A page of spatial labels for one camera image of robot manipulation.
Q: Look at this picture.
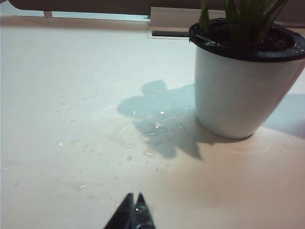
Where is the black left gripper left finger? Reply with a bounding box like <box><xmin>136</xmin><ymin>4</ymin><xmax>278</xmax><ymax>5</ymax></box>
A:
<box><xmin>103</xmin><ymin>192</ymin><xmax>135</xmax><ymax>229</ymax></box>

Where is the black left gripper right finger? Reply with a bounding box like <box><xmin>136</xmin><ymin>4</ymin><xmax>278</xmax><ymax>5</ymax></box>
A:
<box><xmin>130</xmin><ymin>192</ymin><xmax>156</xmax><ymax>229</ymax></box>

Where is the green plant in white pot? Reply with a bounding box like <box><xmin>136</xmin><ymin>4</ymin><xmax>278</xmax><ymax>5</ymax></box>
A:
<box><xmin>189</xmin><ymin>0</ymin><xmax>305</xmax><ymax>140</ymax></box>

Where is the silver table edge rail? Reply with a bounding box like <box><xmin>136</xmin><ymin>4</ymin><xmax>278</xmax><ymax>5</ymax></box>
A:
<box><xmin>44</xmin><ymin>10</ymin><xmax>152</xmax><ymax>22</ymax></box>

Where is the silver table cable hatch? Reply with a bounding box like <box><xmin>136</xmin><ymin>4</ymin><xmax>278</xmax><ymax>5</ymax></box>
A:
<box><xmin>145</xmin><ymin>6</ymin><xmax>206</xmax><ymax>39</ymax></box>

